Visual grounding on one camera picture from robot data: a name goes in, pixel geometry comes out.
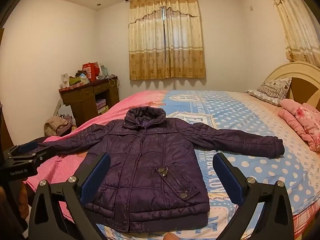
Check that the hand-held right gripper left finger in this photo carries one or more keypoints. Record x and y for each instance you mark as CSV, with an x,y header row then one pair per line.
x,y
96,177

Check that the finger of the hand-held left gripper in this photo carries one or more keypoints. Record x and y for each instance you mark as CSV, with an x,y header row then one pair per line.
x,y
42,153
27,146

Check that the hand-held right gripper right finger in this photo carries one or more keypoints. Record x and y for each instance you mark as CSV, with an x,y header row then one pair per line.
x,y
228,180

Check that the purple quilted jacket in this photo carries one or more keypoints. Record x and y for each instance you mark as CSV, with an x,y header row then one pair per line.
x,y
140,160

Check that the pile of clothes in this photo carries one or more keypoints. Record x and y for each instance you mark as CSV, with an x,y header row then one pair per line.
x,y
56,126

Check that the person's left hand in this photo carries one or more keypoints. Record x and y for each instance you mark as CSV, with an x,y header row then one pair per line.
x,y
24,200

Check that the person's right hand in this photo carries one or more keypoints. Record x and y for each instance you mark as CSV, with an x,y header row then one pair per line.
x,y
172,236

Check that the pink blanket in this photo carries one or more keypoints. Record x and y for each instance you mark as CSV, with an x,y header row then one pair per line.
x,y
65,162

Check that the white shopping bag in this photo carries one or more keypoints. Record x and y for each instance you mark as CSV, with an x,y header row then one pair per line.
x,y
65,112

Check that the brown wooden desk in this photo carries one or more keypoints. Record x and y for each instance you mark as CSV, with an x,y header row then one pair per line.
x,y
85,100

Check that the stack of pastel boxes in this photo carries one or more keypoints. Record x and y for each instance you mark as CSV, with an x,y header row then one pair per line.
x,y
101,106

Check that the white floral card box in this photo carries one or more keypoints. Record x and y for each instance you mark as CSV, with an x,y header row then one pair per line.
x,y
65,80

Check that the green cloth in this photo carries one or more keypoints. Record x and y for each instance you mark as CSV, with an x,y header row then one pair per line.
x,y
74,81

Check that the blue white package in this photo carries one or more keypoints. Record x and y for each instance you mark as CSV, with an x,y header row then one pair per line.
x,y
85,78

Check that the pink floral folded quilt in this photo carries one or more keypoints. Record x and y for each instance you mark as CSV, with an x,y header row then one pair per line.
x,y
302,120

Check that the red gift bag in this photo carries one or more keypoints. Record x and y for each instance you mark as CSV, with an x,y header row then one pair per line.
x,y
91,71

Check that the patterned pillow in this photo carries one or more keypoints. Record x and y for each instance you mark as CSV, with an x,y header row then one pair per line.
x,y
272,91

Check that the cream bed headboard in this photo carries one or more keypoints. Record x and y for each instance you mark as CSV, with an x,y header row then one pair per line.
x,y
300,72

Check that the beige window curtain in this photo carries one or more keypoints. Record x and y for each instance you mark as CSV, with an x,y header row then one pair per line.
x,y
150,42
292,17

